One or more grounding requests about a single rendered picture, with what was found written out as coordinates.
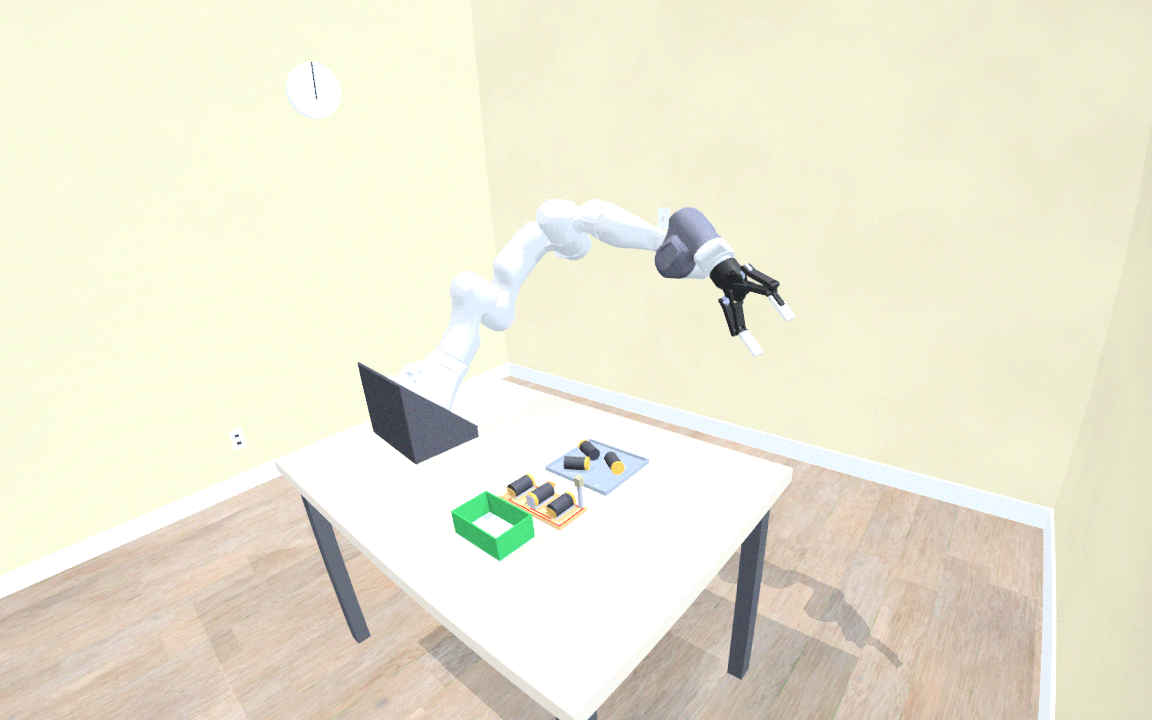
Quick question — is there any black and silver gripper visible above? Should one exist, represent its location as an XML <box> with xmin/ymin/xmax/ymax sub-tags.
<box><xmin>710</xmin><ymin>258</ymin><xmax>796</xmax><ymax>357</ymax></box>

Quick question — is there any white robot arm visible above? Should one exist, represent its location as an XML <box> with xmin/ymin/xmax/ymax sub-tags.
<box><xmin>388</xmin><ymin>199</ymin><xmax>734</xmax><ymax>410</ymax></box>

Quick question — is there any green open-top box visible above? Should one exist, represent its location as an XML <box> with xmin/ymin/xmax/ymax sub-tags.
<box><xmin>450</xmin><ymin>491</ymin><xmax>535</xmax><ymax>562</ymax></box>

